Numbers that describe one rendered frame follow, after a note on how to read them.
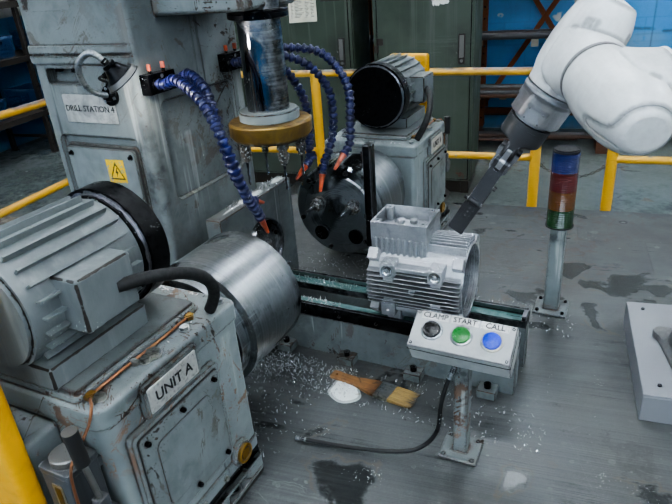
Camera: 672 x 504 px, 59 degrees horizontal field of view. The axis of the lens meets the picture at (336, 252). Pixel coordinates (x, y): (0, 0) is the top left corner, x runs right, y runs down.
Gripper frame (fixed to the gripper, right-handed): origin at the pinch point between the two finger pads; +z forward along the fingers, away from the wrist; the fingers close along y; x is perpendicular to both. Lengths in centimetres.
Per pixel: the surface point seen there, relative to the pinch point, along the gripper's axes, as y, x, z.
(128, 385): 61, -22, 17
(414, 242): -0.6, -5.2, 12.8
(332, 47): -299, -150, 100
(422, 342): 23.9, 6.5, 12.9
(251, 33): -1, -54, -5
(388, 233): -0.7, -10.6, 14.6
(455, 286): 2.5, 6.4, 13.8
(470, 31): -312, -70, 44
